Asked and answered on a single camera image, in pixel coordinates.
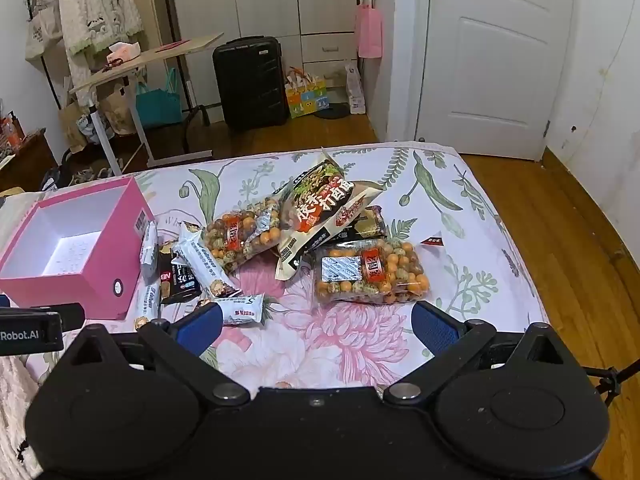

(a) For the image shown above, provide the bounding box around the large beige noodle snack bag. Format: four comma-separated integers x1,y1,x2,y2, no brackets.
275,147,383,282

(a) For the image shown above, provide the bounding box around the white door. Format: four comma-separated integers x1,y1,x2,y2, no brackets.
416,0,583,161

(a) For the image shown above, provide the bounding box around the white fluffy robe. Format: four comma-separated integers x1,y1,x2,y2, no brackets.
57,0,143,108

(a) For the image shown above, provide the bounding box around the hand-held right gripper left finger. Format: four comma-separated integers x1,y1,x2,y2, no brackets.
64,302,251,407

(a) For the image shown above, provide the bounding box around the pink paper bag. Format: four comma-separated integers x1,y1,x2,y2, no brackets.
355,2,384,59

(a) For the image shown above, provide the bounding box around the white plastic bag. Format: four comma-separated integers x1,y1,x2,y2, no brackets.
345,60,368,115

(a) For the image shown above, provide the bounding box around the black cracker packet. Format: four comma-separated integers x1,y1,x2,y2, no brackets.
159,242,203,306

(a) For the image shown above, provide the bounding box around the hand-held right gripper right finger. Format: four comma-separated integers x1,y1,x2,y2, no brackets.
382,300,581,406

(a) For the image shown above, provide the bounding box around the teal shopping bag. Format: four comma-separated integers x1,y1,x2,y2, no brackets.
135,67,183,129

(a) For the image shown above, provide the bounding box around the beige tote bag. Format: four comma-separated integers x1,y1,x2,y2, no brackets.
25,0,63,60

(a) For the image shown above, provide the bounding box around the pink cardboard box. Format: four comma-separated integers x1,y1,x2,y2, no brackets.
0,176,157,321

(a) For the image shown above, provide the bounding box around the pink tissue pack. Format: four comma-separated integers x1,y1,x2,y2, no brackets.
107,41,142,61

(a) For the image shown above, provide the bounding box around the black suitcase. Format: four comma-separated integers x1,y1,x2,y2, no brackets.
212,36,290,128

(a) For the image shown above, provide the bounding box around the brown paper bag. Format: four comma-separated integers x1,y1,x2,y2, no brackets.
59,100,91,155
102,82,138,136

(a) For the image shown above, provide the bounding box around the colourful gift bag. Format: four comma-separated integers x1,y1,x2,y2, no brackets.
284,67,333,120

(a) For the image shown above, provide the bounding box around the white blue snack bar packet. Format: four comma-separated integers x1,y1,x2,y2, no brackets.
132,280,162,333
139,220,160,281
197,292,266,327
172,221,242,298

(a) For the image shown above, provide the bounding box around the wooden cabinet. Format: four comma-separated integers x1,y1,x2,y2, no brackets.
0,130,58,193

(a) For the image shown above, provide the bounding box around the clear bag of coated peanuts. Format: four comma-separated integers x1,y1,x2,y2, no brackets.
312,239,432,306
206,195,283,276

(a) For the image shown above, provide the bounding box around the black tripod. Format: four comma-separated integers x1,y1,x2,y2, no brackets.
582,362,640,408

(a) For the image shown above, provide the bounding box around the floral bedsheet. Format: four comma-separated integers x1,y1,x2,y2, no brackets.
0,141,551,391

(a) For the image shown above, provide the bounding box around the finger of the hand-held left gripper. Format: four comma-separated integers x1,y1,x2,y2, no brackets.
30,302,86,332

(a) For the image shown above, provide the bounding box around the rolling overbed table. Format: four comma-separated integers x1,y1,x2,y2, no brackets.
69,32,226,176

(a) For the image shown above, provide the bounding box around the pink fuzzy blanket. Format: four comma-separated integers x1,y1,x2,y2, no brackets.
0,355,46,480

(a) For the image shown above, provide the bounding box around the black clothes rack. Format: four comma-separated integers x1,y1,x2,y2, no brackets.
25,0,211,153

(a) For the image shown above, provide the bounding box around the black flat snack packet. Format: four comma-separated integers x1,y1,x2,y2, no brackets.
320,207,388,251

